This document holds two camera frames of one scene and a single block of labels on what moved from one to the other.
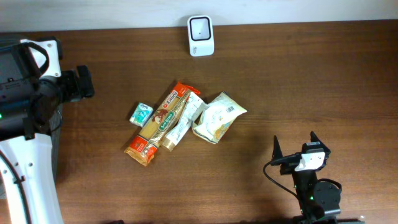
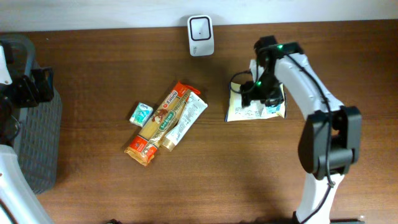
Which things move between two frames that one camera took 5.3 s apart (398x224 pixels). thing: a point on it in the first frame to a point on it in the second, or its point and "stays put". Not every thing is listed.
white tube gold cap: [193, 105] stays put
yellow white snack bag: [217, 115] to [236, 111]
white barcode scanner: [201, 35] stays put
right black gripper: [289, 160] to [259, 98]
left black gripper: [72, 85] to [38, 86]
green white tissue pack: [142, 114] stays put
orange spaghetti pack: [143, 145] stays put
